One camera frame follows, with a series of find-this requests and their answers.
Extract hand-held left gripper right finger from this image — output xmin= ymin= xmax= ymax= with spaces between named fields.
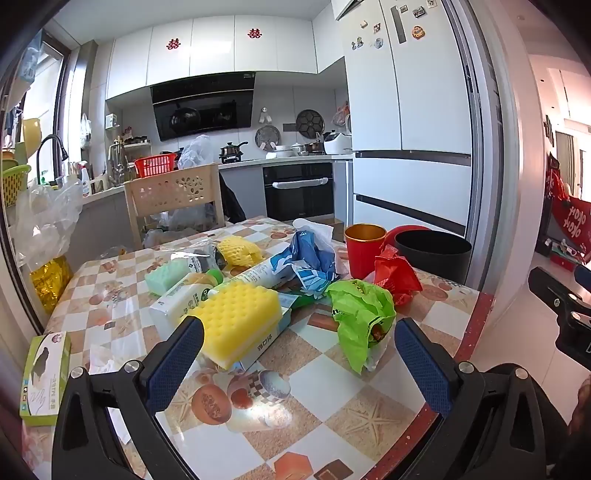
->
xmin=394 ymin=318 xmax=548 ymax=480

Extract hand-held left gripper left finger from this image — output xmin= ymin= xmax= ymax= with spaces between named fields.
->
xmin=52 ymin=316 xmax=205 ymax=480

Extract green sponge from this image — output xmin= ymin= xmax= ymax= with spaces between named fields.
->
xmin=144 ymin=258 xmax=200 ymax=296

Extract blue and white carton box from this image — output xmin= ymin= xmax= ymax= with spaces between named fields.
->
xmin=231 ymin=295 xmax=296 ymax=373

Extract black trash bin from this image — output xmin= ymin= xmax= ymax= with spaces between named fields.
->
xmin=394 ymin=230 xmax=472 ymax=287

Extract dark blue wrapper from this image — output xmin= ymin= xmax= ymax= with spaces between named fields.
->
xmin=185 ymin=249 xmax=227 ymax=275

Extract white bottle green label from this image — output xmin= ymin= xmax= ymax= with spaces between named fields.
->
xmin=148 ymin=269 xmax=225 ymax=333

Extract red festive banner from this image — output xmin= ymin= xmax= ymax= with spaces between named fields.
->
xmin=545 ymin=154 xmax=591 ymax=259

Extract large yellow sponge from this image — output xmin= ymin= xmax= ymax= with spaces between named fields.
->
xmin=185 ymin=281 xmax=283 ymax=370

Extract crumpled white tissue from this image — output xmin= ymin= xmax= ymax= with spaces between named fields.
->
xmin=90 ymin=346 xmax=122 ymax=374

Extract green plastic bag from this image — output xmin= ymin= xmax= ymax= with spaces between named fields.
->
xmin=325 ymin=279 xmax=398 ymax=374

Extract red plastic bag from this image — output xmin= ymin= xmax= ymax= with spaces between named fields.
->
xmin=373 ymin=244 xmax=423 ymax=308

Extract checkered patterned tablecloth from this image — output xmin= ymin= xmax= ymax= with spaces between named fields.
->
xmin=21 ymin=215 xmax=483 ymax=480

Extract white tube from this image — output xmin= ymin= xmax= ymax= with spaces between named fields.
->
xmin=208 ymin=256 xmax=296 ymax=298

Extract red cup gold inside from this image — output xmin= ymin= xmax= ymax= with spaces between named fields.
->
xmin=344 ymin=223 xmax=387 ymax=281

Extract small yellow sponge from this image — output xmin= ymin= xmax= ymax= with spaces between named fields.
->
xmin=216 ymin=236 xmax=265 ymax=268

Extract green wrapper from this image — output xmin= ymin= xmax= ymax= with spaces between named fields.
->
xmin=277 ymin=288 xmax=331 ymax=311

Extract green glove box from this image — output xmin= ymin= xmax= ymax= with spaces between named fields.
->
xmin=19 ymin=331 xmax=72 ymax=426

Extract red plastic stool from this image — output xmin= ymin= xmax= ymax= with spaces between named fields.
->
xmin=381 ymin=224 xmax=432 ymax=259

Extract plastic bags on chair seat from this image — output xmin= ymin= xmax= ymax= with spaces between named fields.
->
xmin=143 ymin=205 xmax=218 ymax=247

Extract gold foil bag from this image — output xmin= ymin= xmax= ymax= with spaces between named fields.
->
xmin=30 ymin=256 xmax=75 ymax=315

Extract blue plastic wrapper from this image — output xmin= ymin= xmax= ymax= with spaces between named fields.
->
xmin=270 ymin=230 xmax=340 ymax=296

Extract cardboard box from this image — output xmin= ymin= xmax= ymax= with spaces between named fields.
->
xmin=307 ymin=215 xmax=347 ymax=241

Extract white plastic bag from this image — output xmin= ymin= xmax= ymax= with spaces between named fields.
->
xmin=292 ymin=218 xmax=334 ymax=250

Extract black garment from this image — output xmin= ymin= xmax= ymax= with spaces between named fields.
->
xmin=218 ymin=173 xmax=247 ymax=224

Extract beige plastic chair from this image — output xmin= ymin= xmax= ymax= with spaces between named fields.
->
xmin=124 ymin=162 xmax=227 ymax=250

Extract large clear plastic bag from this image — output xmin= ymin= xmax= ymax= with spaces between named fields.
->
xmin=9 ymin=180 xmax=84 ymax=268

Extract red plastic basket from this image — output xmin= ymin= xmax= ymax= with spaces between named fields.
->
xmin=134 ymin=154 xmax=178 ymax=179

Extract black built-in oven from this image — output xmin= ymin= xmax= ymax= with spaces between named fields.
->
xmin=262 ymin=162 xmax=334 ymax=222

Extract steel cooking pot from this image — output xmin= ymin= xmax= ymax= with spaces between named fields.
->
xmin=219 ymin=141 xmax=249 ymax=160

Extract white refrigerator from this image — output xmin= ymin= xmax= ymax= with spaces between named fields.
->
xmin=339 ymin=0 xmax=474 ymax=236

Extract white rice cooker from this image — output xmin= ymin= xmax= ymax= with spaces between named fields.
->
xmin=323 ymin=130 xmax=354 ymax=155

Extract green plastic basket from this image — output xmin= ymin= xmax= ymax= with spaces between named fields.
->
xmin=0 ymin=164 xmax=31 ymax=208

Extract black range hood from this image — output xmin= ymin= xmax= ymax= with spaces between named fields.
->
xmin=150 ymin=72 xmax=256 ymax=143

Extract black kitchen faucet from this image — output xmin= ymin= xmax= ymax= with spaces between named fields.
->
xmin=36 ymin=135 xmax=70 ymax=185

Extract round dark baking pan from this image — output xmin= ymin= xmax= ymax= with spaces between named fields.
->
xmin=295 ymin=109 xmax=326 ymax=139

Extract fridge magnets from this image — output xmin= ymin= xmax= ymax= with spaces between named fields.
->
xmin=351 ymin=0 xmax=439 ymax=51

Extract grey sliding door frame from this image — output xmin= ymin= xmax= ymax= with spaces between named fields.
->
xmin=443 ymin=0 xmax=522 ymax=287

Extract white oven handle cover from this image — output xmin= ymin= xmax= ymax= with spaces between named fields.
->
xmin=271 ymin=178 xmax=329 ymax=189

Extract white wall cabinets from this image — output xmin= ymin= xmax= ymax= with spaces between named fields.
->
xmin=105 ymin=14 xmax=347 ymax=100

